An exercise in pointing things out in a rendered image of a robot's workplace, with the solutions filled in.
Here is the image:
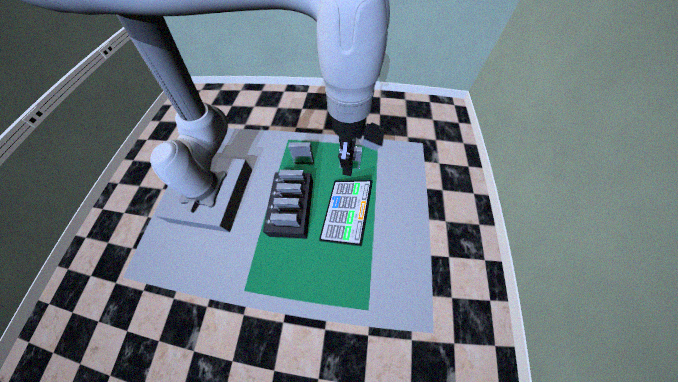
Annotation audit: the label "grey hard drive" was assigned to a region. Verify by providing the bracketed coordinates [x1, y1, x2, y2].
[339, 147, 362, 169]
[273, 198, 303, 212]
[279, 170, 306, 184]
[288, 142, 314, 165]
[270, 213, 301, 227]

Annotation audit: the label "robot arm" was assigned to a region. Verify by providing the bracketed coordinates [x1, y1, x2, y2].
[20, 0, 390, 213]

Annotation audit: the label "status display screen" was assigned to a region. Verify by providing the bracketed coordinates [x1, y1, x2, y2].
[319, 180, 372, 246]

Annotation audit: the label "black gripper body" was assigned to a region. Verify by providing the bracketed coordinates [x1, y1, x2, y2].
[332, 117, 367, 149]

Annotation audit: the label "green flat mat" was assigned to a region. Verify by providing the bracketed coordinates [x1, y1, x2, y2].
[244, 140, 378, 310]

